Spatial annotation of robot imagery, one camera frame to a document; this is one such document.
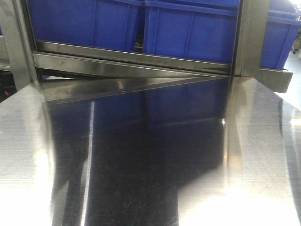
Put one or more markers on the blue bin on shelf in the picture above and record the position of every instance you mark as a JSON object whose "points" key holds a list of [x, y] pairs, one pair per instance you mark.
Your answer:
{"points": [[108, 24], [199, 30]]}

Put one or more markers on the blue bin left on shelf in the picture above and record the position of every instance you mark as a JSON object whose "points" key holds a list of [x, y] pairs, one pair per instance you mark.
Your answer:
{"points": [[108, 24]]}

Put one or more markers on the blue bin middle on shelf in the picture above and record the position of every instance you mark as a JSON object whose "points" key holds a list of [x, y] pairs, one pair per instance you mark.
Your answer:
{"points": [[199, 30]]}

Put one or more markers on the stainless steel shelf frame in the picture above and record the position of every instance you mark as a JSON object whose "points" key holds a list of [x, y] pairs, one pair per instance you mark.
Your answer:
{"points": [[26, 58]]}

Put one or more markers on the blue bin far right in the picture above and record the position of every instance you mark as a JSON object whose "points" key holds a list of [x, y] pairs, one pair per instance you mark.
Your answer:
{"points": [[282, 27]]}

